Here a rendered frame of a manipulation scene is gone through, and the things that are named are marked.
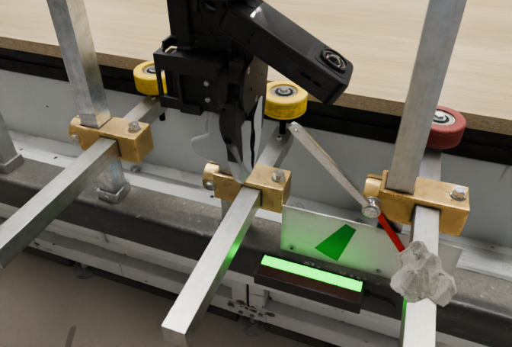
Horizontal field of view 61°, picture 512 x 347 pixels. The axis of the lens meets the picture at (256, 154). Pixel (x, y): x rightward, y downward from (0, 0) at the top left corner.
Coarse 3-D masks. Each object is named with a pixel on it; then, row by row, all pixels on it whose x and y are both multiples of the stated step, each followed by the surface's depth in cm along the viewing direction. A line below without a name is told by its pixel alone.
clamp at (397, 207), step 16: (368, 176) 62; (384, 176) 62; (368, 192) 61; (384, 192) 59; (400, 192) 59; (416, 192) 59; (432, 192) 59; (448, 192) 59; (384, 208) 61; (400, 208) 60; (448, 208) 57; (464, 208) 57; (448, 224) 59
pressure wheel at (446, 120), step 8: (440, 112) 68; (448, 112) 69; (456, 112) 69; (440, 120) 67; (448, 120) 67; (456, 120) 67; (464, 120) 67; (432, 128) 65; (440, 128) 65; (448, 128) 65; (456, 128) 65; (464, 128) 66; (432, 136) 66; (440, 136) 65; (448, 136) 65; (456, 136) 66; (432, 144) 66; (440, 144) 66; (448, 144) 66; (456, 144) 67
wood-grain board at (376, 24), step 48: (0, 0) 116; (96, 0) 116; (144, 0) 116; (288, 0) 116; (336, 0) 116; (384, 0) 116; (480, 0) 116; (48, 48) 93; (96, 48) 90; (144, 48) 90; (336, 48) 90; (384, 48) 90; (480, 48) 90; (384, 96) 74; (480, 96) 74
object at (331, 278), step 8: (264, 256) 72; (264, 264) 71; (272, 264) 71; (280, 264) 71; (288, 264) 71; (296, 264) 71; (296, 272) 69; (304, 272) 69; (312, 272) 69; (320, 272) 69; (320, 280) 68; (328, 280) 68; (336, 280) 68; (344, 280) 68; (352, 280) 68; (352, 288) 67; (360, 288) 67
